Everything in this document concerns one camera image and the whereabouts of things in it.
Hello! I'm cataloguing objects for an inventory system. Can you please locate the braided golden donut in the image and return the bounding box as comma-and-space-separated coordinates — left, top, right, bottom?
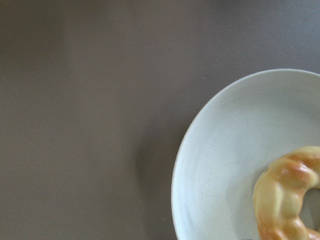
253, 146, 320, 240

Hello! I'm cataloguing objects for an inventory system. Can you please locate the white round plate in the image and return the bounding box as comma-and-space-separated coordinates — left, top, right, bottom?
171, 69, 320, 240

